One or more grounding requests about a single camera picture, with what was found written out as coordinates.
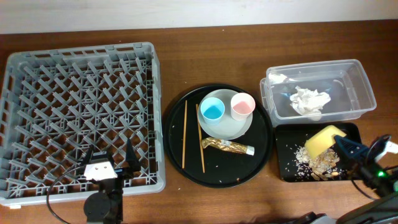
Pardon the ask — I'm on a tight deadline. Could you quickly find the pink plastic cup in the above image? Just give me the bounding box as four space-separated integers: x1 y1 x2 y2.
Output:
231 93 256 121

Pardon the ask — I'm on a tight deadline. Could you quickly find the clear plastic bin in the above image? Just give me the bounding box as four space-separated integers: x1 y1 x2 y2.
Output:
260 59 377 126

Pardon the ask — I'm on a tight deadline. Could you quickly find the wooden chopstick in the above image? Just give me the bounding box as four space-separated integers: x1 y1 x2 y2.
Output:
195 104 205 173
182 100 187 169

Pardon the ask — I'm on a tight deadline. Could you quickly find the yellow plastic bowl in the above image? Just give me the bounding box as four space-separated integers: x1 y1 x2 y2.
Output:
305 125 346 159

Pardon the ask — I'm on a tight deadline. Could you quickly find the wooden chopstick right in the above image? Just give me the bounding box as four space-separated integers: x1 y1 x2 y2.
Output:
195 104 205 173

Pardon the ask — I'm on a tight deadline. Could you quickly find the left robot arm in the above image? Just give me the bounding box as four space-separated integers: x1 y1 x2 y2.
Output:
80 141 141 223

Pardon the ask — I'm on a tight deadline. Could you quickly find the food scraps pile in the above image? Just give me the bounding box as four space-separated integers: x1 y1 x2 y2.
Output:
294 146 342 181

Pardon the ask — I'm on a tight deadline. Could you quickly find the crumpled white paper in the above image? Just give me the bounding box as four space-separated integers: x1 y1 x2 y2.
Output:
289 86 331 121

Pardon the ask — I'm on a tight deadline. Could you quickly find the light grey plate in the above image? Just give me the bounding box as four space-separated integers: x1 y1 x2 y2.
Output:
197 89 253 140

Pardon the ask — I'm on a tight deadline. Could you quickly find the black rectangular tray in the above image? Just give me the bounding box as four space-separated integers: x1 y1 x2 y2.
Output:
275 123 348 182

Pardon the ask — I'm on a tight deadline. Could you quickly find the blue plastic cup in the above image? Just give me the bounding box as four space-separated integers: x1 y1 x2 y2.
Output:
200 97 225 125

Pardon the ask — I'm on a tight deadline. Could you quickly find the round black tray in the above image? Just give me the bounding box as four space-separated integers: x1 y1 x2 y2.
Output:
163 84 274 188

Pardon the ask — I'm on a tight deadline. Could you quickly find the grey plastic dishwasher rack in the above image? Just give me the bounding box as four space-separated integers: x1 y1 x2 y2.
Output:
1 42 165 208

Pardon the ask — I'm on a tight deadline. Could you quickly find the wooden chopstick left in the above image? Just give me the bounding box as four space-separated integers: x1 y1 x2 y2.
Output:
182 100 187 169

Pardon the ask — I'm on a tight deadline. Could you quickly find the gold foil wrapper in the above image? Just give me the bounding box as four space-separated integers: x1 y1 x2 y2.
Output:
201 137 255 156

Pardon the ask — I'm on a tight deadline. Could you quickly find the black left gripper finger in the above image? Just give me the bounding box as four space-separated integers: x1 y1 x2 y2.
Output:
126 139 141 172
81 145 95 165

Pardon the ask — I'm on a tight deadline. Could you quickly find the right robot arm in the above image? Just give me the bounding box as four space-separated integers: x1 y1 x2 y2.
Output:
305 133 397 223

